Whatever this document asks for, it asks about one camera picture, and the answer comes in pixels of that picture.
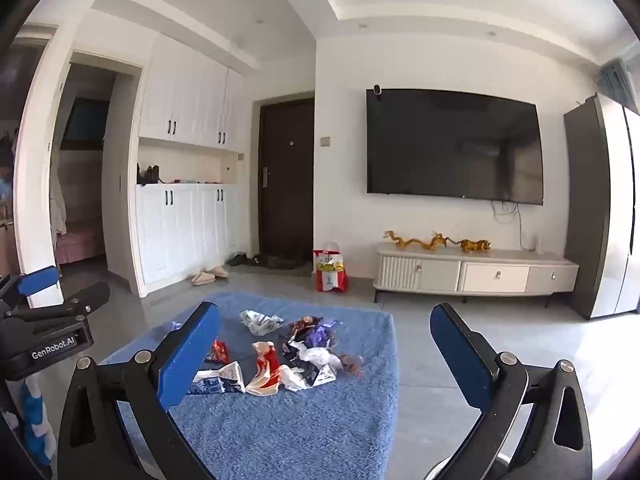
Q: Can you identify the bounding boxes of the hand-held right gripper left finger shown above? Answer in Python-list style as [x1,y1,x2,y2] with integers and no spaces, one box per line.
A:
[56,301,222,480]

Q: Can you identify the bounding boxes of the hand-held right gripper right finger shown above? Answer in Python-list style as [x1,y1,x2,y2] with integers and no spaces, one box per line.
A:
[430,302,593,480]

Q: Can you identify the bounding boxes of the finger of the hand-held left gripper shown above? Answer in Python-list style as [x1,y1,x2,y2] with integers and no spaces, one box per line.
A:
[0,266,61,306]
[5,281,111,323]

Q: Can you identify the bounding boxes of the pile of wrappers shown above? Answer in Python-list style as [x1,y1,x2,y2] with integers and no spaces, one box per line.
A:
[170,309,367,397]

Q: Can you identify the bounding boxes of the person's left hand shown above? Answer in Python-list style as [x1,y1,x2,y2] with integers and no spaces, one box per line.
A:
[19,374,57,467]

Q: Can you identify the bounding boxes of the pink bed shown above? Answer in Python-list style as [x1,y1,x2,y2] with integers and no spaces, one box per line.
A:
[55,232,108,266]

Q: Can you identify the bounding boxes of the hanging clothes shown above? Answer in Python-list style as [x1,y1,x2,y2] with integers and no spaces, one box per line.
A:
[50,152,68,236]

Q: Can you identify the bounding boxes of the white television cabinet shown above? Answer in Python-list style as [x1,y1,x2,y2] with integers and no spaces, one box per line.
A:
[374,241,580,308]

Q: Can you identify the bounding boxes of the blue towel table cloth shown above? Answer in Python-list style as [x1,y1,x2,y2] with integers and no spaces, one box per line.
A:
[100,291,401,480]

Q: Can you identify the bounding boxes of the golden dragon figurine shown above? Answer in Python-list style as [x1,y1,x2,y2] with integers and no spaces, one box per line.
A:
[384,230,455,252]

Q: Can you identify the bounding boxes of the dark doormat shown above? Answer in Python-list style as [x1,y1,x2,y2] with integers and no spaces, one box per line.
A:
[252,255,311,276]

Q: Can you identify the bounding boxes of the red white gift bag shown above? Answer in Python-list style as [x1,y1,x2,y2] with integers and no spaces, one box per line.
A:
[316,266,349,293]

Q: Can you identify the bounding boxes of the dark bedroom window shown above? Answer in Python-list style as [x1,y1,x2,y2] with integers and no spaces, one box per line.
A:
[60,97,111,151]

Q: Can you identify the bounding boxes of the dark brown entry door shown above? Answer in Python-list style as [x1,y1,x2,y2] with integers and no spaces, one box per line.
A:
[257,97,316,266]

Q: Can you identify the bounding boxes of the grey refrigerator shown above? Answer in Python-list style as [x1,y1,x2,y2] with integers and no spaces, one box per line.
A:
[564,92,640,321]

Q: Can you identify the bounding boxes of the white built-in cabinet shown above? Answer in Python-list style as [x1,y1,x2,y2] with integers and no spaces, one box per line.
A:
[135,32,248,298]

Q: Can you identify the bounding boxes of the white television cable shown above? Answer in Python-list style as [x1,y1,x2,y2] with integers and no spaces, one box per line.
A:
[490,200,523,251]

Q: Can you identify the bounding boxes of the black wall television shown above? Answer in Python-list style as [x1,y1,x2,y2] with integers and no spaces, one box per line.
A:
[366,87,545,206]

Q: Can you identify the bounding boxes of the covered wall air conditioner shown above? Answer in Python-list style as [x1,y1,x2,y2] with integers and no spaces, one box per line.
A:
[597,59,638,111]

